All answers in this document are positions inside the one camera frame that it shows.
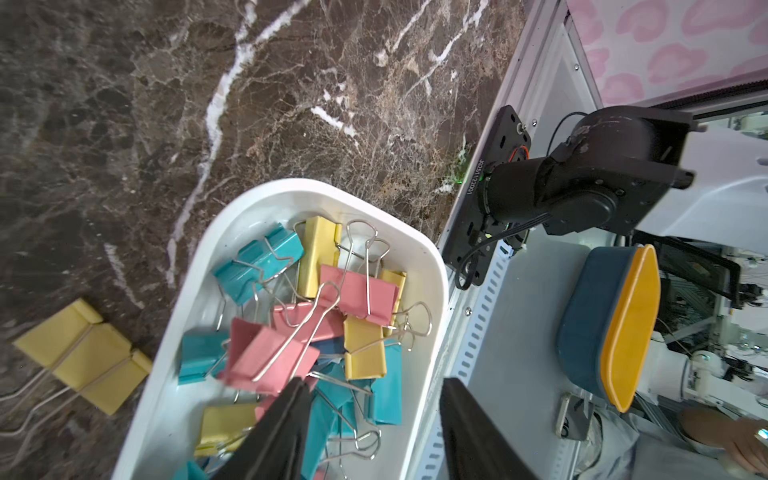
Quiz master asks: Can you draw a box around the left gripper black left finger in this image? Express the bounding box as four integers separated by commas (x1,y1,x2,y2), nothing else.
213,378,312,480

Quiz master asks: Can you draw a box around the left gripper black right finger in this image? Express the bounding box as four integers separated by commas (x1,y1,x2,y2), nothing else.
439,378,537,480

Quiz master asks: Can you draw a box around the pink binder clip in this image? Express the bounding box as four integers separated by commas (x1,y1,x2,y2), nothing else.
217,318,320,396

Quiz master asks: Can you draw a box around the yellow binder clip cluster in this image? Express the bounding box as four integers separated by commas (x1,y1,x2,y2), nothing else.
297,216,342,298

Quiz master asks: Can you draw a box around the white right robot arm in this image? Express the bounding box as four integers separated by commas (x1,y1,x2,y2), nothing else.
480,106,767,254

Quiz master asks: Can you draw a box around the white storage tray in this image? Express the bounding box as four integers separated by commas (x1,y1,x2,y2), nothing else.
114,179,448,479

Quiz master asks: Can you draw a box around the teal binder clip near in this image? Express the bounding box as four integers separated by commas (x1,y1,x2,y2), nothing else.
213,224,304,306

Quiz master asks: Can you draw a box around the small yellow binder clip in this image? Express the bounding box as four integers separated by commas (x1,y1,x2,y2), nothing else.
0,298,154,457

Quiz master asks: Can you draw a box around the person hand outside cell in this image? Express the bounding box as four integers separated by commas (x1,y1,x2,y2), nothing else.
680,407,767,476

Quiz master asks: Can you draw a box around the blue yellow lidded container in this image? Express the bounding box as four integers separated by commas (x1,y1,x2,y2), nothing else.
555,245,661,413

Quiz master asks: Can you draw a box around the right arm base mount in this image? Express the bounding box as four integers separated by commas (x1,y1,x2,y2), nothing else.
442,105,531,290

